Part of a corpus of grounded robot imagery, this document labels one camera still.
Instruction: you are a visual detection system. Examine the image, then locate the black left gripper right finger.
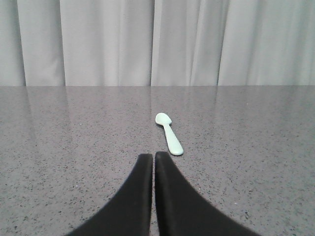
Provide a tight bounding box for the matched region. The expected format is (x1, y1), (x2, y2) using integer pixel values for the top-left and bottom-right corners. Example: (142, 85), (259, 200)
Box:
(155, 151), (257, 236)

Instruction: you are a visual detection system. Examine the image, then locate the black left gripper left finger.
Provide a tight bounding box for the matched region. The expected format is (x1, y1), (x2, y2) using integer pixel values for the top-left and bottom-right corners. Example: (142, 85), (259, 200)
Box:
(68, 154), (153, 236)

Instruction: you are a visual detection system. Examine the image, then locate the mint green spoon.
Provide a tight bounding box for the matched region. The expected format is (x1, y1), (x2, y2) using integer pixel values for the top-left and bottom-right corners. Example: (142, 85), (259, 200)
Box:
(155, 113), (184, 156)

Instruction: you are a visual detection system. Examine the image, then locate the white curtain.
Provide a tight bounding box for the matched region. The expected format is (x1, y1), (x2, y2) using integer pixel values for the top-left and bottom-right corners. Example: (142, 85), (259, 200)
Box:
(0, 0), (315, 86)

